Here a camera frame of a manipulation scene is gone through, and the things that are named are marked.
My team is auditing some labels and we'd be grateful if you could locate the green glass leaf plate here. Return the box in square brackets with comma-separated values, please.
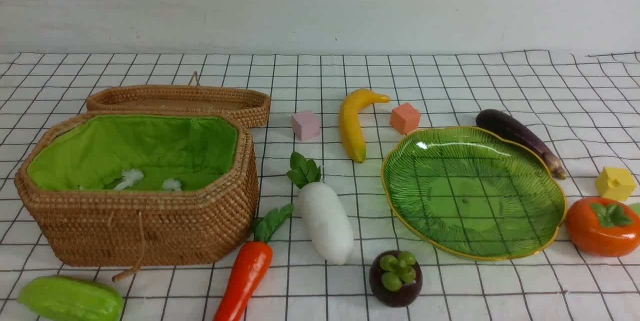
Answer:
[381, 126, 568, 261]

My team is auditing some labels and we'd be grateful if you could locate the woven rattan basket green lining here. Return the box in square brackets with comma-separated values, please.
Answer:
[14, 111, 259, 267]

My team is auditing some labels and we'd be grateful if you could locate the green foam cube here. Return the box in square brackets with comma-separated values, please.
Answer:
[628, 202, 640, 216]

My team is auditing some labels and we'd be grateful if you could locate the white toy radish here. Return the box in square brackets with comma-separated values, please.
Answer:
[286, 151, 355, 266]

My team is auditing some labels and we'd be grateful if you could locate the white grid tablecloth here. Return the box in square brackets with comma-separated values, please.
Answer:
[0, 50, 639, 321]

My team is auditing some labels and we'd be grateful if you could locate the purple toy mangosteen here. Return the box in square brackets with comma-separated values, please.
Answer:
[368, 250, 423, 308]

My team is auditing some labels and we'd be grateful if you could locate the orange toy carrot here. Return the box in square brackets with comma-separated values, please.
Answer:
[213, 204, 295, 321]

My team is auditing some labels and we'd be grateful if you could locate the pink foam cube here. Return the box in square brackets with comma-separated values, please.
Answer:
[291, 110, 322, 142]

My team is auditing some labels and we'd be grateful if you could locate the orange foam cube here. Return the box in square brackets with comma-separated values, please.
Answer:
[390, 102, 422, 135]

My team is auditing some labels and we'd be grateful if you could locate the yellow foam cube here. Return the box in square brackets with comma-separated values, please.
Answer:
[595, 167, 637, 201]

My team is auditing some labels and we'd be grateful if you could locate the green toy cucumber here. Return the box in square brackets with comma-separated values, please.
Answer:
[17, 275, 124, 321]

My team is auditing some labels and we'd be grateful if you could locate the orange toy persimmon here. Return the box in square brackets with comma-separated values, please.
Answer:
[565, 196, 640, 258]

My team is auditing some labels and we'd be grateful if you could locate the purple toy eggplant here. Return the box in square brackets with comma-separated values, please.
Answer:
[475, 109, 568, 180]

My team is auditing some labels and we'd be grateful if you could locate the woven rattan basket lid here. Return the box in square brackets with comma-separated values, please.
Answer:
[86, 72, 271, 128]

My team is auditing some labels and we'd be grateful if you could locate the yellow toy banana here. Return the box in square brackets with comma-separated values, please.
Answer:
[338, 88, 390, 164]

